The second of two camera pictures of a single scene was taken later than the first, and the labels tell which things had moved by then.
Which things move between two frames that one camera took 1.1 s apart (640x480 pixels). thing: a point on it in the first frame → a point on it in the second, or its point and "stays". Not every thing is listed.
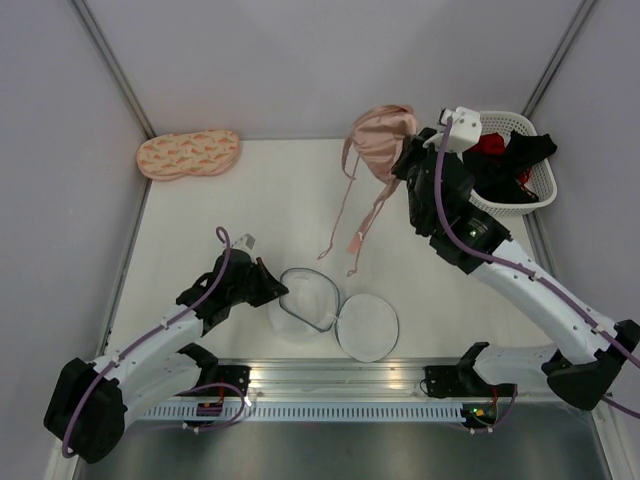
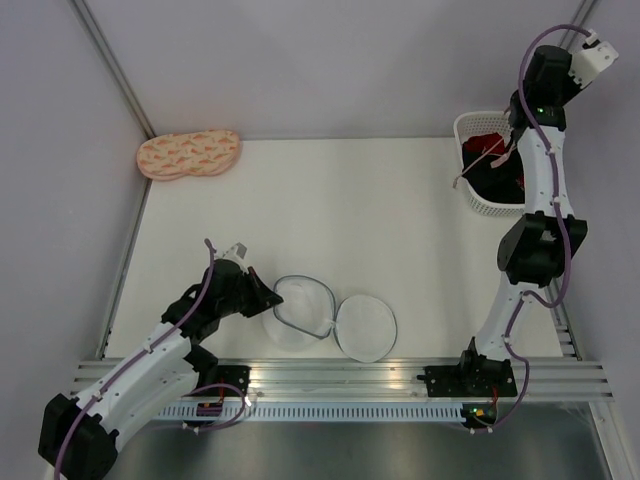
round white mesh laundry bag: x=366 y=326 stays
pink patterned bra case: x=201 y=153 stays
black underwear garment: x=495 y=175 stays
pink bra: x=376 y=137 → x=494 y=162
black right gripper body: x=408 y=165 → x=568 y=89
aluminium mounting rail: x=338 y=379 stays
